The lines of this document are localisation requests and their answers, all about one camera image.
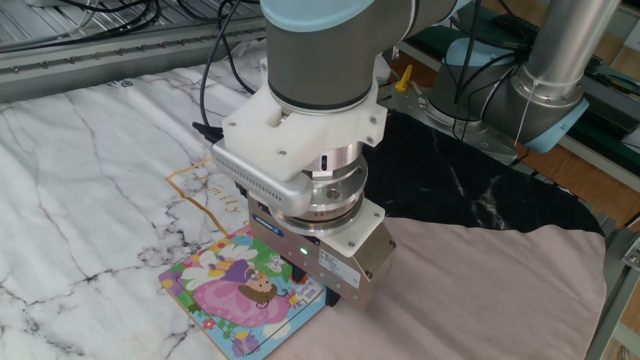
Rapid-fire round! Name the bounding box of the white gripper mounting plate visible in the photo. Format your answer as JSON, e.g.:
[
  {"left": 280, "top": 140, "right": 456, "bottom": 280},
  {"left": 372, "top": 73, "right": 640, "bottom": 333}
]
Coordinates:
[{"left": 248, "top": 192, "right": 387, "bottom": 259}]

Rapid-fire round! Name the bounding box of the dark power cable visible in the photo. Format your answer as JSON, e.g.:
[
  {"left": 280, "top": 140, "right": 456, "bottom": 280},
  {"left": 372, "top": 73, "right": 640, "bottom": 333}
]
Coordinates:
[{"left": 192, "top": 0, "right": 259, "bottom": 144}]

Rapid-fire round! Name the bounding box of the silver force torque sensor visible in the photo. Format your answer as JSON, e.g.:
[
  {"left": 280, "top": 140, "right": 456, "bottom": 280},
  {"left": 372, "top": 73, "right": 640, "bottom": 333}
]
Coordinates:
[{"left": 210, "top": 138, "right": 370, "bottom": 237}]

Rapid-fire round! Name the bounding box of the white wrist adapter block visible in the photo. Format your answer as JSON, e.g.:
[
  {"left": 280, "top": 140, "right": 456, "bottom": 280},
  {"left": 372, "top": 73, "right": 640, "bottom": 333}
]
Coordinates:
[{"left": 222, "top": 57, "right": 390, "bottom": 183}]

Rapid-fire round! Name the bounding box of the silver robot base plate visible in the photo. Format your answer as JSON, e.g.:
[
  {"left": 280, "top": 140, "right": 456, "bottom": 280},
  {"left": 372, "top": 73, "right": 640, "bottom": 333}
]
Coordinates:
[{"left": 379, "top": 82, "right": 521, "bottom": 166}]

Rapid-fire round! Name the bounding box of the marble pink black tablecloth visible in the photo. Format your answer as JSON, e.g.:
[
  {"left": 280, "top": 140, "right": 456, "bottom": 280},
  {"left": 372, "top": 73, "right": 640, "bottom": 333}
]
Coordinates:
[{"left": 0, "top": 34, "right": 609, "bottom": 360}]

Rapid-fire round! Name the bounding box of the aluminium frame post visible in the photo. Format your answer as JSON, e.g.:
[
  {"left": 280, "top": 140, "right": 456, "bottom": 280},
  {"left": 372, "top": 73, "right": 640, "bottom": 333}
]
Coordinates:
[{"left": 584, "top": 214, "right": 640, "bottom": 360}]

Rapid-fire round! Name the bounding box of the silver Schunk gripper body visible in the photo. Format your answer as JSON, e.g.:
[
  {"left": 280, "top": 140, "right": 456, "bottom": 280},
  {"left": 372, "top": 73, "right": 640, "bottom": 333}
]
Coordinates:
[{"left": 248, "top": 192, "right": 398, "bottom": 309}]

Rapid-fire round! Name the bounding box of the white zip tie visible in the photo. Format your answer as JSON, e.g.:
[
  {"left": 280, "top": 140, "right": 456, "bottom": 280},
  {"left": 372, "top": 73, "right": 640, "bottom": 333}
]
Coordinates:
[{"left": 513, "top": 77, "right": 541, "bottom": 149}]

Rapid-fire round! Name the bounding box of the small yellow plastic part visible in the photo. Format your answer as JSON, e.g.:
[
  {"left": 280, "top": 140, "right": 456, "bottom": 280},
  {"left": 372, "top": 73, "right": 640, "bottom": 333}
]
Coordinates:
[{"left": 394, "top": 63, "right": 414, "bottom": 93}]

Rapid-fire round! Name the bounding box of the aluminium frame rail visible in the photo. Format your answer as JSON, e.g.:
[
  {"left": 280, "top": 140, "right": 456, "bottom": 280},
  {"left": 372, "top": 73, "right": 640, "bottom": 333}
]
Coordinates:
[{"left": 0, "top": 9, "right": 269, "bottom": 104}]

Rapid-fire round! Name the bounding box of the colourful fairy puzzle board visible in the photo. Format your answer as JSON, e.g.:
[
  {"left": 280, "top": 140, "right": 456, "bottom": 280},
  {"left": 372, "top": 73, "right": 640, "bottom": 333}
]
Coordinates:
[{"left": 157, "top": 224, "right": 329, "bottom": 360}]

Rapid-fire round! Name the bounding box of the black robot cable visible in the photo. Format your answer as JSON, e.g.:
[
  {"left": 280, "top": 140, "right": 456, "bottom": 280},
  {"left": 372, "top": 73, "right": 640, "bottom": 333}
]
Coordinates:
[{"left": 447, "top": 0, "right": 531, "bottom": 144}]

